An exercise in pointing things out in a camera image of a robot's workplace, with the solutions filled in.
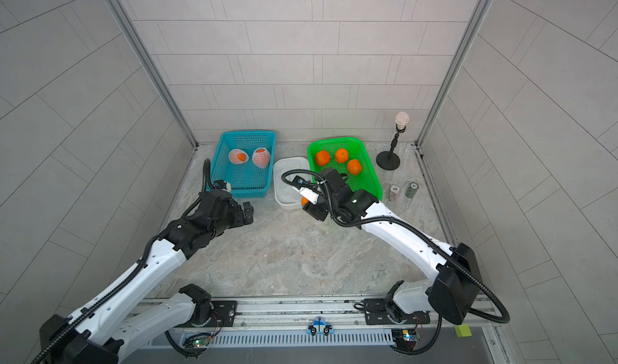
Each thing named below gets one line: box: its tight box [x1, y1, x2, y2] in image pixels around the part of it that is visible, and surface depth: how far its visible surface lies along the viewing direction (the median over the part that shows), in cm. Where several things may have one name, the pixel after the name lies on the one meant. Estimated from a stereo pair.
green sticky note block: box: [453, 323, 473, 338], surface depth 68 cm
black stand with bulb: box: [375, 111, 411, 171], surface depth 110 cm
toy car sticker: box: [306, 315, 335, 336], surface depth 69 cm
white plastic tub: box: [273, 156, 311, 210], surface depth 96 cm
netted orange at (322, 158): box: [315, 149, 330, 166], surface depth 107 cm
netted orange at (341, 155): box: [334, 148, 350, 164], surface depth 107 cm
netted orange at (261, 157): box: [251, 146, 272, 170], surface depth 104 cm
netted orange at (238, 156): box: [227, 148, 250, 165], surface depth 107 cm
